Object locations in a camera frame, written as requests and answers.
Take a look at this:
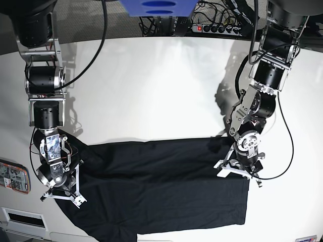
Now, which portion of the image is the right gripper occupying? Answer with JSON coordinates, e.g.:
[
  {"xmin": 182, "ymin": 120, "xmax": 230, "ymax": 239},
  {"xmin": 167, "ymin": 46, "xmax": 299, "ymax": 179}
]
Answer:
[{"xmin": 36, "ymin": 128, "xmax": 72, "ymax": 182}]

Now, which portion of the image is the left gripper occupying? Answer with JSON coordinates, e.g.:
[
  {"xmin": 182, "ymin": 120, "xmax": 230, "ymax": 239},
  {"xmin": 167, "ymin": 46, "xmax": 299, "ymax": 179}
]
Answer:
[{"xmin": 229, "ymin": 131, "xmax": 265, "ymax": 176}]

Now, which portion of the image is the black T-shirt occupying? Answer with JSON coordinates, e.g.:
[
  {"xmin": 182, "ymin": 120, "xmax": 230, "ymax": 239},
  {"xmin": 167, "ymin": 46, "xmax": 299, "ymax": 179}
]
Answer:
[{"xmin": 32, "ymin": 128, "xmax": 250, "ymax": 242}]

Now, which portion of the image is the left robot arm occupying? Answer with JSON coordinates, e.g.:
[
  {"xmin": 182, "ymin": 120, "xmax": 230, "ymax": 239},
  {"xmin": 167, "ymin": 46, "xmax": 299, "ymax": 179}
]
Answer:
[{"xmin": 220, "ymin": 1, "xmax": 322, "ymax": 180}]

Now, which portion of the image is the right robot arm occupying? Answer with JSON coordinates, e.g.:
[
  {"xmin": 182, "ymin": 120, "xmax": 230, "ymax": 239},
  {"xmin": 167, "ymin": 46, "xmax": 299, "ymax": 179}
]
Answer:
[{"xmin": 1, "ymin": 1, "xmax": 75, "ymax": 197}]

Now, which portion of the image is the clear orange parts box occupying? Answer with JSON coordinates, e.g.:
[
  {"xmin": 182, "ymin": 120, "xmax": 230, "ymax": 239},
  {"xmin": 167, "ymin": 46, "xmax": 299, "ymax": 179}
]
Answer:
[{"xmin": 0, "ymin": 159, "xmax": 31, "ymax": 194}]

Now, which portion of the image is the white slotted table inset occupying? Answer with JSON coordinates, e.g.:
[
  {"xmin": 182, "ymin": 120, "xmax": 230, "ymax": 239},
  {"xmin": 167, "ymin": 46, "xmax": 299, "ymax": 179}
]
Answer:
[{"xmin": 1, "ymin": 207, "xmax": 48, "ymax": 239}]

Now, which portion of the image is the white power strip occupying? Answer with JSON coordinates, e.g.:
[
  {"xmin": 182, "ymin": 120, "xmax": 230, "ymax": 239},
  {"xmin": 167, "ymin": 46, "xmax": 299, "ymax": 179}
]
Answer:
[{"xmin": 191, "ymin": 24, "xmax": 242, "ymax": 36}]

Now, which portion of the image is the blue plastic holder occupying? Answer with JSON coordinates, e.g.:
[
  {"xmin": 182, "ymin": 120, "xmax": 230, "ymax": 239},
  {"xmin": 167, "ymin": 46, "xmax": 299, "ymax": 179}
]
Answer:
[{"xmin": 120, "ymin": 0, "xmax": 198, "ymax": 17}]

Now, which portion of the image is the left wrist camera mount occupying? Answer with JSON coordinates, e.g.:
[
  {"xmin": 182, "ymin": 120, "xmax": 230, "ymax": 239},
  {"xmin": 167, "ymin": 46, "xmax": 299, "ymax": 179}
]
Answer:
[{"xmin": 213, "ymin": 144, "xmax": 264, "ymax": 188}]

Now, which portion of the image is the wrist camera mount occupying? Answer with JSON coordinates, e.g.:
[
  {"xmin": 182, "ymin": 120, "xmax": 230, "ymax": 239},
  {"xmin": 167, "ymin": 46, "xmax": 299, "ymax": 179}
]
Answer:
[
  {"xmin": 213, "ymin": 144, "xmax": 264, "ymax": 188},
  {"xmin": 36, "ymin": 159, "xmax": 87, "ymax": 209}
]

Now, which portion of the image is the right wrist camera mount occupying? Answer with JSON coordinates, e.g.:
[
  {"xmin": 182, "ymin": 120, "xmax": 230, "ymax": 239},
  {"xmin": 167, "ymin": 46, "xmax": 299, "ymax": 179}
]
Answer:
[{"xmin": 36, "ymin": 159, "xmax": 87, "ymax": 209}]

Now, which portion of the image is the black cable bundle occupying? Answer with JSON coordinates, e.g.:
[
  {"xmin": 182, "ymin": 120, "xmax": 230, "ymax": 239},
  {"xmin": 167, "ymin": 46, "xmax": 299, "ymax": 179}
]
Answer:
[{"xmin": 137, "ymin": 0, "xmax": 255, "ymax": 37}]

